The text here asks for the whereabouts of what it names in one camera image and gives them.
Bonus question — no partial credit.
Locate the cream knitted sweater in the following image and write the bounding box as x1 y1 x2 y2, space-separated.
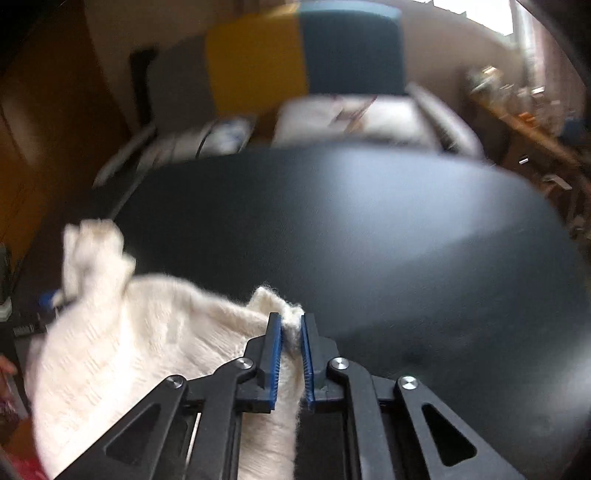
26 220 304 479

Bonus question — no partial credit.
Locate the wooden side table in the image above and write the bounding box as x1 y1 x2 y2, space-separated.
466 64 591 222

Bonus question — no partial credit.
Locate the tricolour sofa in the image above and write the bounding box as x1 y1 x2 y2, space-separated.
95 1 485 186

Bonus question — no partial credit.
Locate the geometric pattern pillow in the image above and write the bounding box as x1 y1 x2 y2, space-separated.
195 115 256 158

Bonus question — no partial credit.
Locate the deer print pillow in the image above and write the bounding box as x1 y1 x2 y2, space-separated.
273 95 442 152

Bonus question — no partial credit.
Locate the wooden wardrobe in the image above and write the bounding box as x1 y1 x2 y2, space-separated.
1 1 130 260

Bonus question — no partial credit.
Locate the window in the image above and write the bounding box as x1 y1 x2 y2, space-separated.
420 0 514 36

